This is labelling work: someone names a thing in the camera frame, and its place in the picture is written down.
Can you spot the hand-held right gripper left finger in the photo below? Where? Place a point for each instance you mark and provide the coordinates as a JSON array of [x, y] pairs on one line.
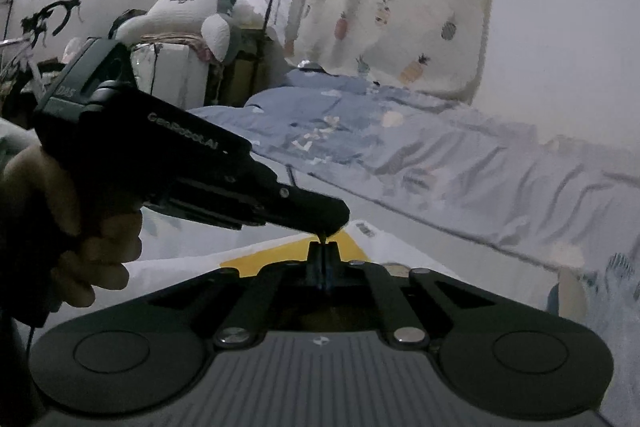
[[316, 269]]

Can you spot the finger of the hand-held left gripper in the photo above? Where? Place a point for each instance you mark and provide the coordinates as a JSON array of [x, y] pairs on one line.
[[315, 212]]

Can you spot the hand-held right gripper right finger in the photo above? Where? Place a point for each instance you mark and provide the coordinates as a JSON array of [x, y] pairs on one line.
[[332, 269]]

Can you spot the brown shoelace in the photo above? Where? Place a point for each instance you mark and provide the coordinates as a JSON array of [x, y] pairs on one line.
[[322, 239]]

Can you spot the person's left hand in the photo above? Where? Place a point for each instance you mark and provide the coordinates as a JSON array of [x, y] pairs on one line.
[[100, 257]]

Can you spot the white and yellow plastic bag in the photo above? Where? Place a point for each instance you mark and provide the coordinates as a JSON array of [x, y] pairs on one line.
[[265, 257]]

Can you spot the pink cloth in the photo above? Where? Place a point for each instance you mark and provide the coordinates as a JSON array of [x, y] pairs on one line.
[[200, 52]]

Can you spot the cardboard box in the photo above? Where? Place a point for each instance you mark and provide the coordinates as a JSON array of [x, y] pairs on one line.
[[245, 77]]

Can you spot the blue printed quilt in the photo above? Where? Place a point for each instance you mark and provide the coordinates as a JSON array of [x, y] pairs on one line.
[[450, 167]]

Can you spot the white and green plush toy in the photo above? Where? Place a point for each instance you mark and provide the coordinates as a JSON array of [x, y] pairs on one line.
[[180, 7]]

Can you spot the shiny silver cloth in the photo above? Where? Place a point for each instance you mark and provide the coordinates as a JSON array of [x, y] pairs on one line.
[[309, 66]]

